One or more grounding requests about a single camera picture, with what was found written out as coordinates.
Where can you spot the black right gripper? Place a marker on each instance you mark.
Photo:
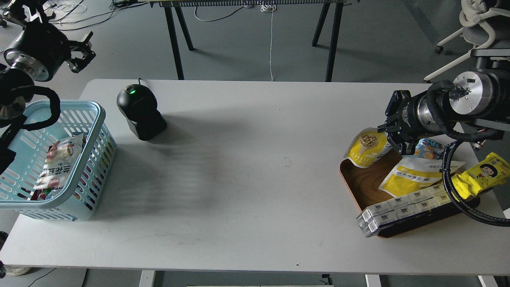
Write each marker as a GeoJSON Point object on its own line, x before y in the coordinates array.
{"type": "Point", "coordinates": [402, 125]}

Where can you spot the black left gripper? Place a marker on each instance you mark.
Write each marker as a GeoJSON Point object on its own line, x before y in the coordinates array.
{"type": "Point", "coordinates": [50, 47]}

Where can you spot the yellow white chickpea snack pouch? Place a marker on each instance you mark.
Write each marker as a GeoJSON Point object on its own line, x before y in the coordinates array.
{"type": "Point", "coordinates": [368, 147]}

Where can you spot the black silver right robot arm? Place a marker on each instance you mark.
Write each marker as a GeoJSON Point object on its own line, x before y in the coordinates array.
{"type": "Point", "coordinates": [474, 107]}

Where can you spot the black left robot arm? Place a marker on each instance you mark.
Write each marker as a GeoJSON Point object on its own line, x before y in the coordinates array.
{"type": "Point", "coordinates": [17, 81]}

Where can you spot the blue chip snack bag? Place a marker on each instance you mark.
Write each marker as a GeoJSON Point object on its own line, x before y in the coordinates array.
{"type": "Point", "coordinates": [428, 148]}

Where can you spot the yellow white flat snack pouch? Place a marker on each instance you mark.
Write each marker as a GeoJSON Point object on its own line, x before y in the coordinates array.
{"type": "Point", "coordinates": [411, 174]}

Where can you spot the clear boxed snack row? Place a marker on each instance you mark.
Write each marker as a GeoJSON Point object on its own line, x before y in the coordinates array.
{"type": "Point", "coordinates": [401, 214]}

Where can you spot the white red snack bag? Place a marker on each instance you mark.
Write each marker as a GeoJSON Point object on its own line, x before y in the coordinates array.
{"type": "Point", "coordinates": [59, 162]}

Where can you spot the yellow cartoon face snack bag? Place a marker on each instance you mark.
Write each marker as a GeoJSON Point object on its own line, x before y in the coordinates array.
{"type": "Point", "coordinates": [492, 171]}

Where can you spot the light blue plastic basket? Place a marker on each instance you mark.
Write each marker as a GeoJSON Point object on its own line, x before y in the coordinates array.
{"type": "Point", "coordinates": [81, 192]}

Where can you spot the wooden brown tray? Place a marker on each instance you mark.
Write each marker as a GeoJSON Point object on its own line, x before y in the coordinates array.
{"type": "Point", "coordinates": [363, 183]}

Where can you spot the black barcode scanner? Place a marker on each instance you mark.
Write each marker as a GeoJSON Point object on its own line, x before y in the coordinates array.
{"type": "Point", "coordinates": [139, 105]}

